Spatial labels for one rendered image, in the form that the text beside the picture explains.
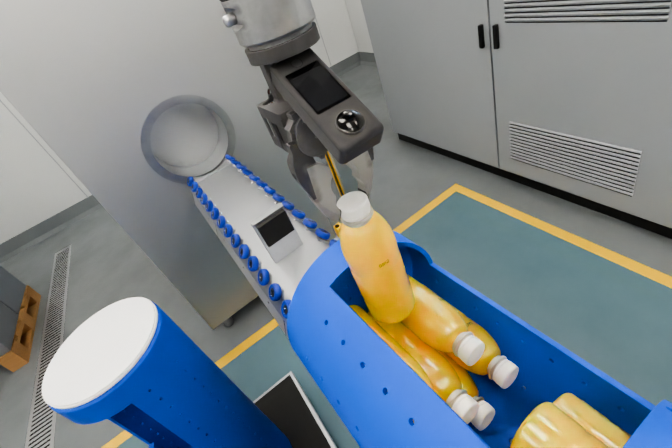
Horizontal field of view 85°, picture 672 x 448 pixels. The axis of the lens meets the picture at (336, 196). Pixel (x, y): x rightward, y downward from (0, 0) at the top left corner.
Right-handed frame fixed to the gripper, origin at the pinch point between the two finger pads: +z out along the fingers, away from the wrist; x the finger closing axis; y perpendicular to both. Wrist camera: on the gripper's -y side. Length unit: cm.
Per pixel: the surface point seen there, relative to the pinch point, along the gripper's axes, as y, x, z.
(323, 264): 8.6, 4.3, 13.5
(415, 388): -14.0, 7.0, 14.3
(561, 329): 14, -78, 137
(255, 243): 66, 7, 44
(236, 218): 86, 6, 44
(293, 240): 52, -2, 41
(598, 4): 47, -150, 29
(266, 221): 51, 3, 29
